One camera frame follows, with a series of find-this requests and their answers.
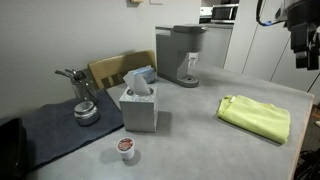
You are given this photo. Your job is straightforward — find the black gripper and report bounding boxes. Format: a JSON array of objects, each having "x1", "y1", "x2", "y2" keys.
[{"x1": 287, "y1": 0, "x2": 320, "y2": 70}]

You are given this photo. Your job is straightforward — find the yellow-green microfiber towel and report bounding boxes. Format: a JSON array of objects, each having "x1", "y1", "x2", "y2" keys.
[{"x1": 217, "y1": 95, "x2": 291, "y2": 144}]

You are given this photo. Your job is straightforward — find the silver microwave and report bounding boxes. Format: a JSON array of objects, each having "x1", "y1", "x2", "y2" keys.
[{"x1": 211, "y1": 4, "x2": 238, "y2": 23}]

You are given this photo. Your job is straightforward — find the grey coffee maker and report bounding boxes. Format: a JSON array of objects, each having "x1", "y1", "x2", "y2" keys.
[{"x1": 155, "y1": 25, "x2": 206, "y2": 88}]

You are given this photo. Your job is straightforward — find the blue face mask stack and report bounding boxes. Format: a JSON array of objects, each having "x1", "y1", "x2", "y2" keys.
[{"x1": 133, "y1": 66, "x2": 155, "y2": 84}]

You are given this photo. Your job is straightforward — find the white tissue sheet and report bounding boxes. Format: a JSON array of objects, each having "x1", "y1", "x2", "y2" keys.
[{"x1": 123, "y1": 71, "x2": 151, "y2": 96}]

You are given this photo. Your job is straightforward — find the grey tissue box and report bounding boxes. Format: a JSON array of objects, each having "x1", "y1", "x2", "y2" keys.
[{"x1": 119, "y1": 85, "x2": 158, "y2": 133}]

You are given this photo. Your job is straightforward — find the wooden chair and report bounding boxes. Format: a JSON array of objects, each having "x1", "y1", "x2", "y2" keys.
[{"x1": 88, "y1": 50, "x2": 156, "y2": 89}]

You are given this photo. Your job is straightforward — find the red-lidded coffee pod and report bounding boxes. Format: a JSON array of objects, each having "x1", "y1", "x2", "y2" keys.
[{"x1": 116, "y1": 137, "x2": 135, "y2": 160}]

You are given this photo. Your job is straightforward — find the round metal tin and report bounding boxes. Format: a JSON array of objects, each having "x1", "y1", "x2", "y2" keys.
[{"x1": 74, "y1": 101, "x2": 100, "y2": 126}]

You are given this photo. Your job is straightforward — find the dark blue placemat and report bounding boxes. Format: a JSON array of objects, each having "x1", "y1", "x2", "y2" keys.
[{"x1": 21, "y1": 90, "x2": 123, "y2": 171}]

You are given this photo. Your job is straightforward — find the black bin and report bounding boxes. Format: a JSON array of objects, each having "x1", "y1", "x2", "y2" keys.
[{"x1": 0, "y1": 118, "x2": 28, "y2": 180}]

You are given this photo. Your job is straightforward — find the black blue-tipped cable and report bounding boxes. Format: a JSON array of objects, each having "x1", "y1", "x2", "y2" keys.
[{"x1": 255, "y1": 0, "x2": 288, "y2": 27}]

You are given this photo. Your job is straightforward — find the white wall switch plate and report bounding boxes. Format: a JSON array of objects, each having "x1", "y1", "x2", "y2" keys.
[{"x1": 149, "y1": 0, "x2": 164, "y2": 5}]

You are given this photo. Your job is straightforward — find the beige wall dial switch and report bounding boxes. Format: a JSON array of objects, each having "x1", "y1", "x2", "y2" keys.
[{"x1": 130, "y1": 0, "x2": 145, "y2": 3}]

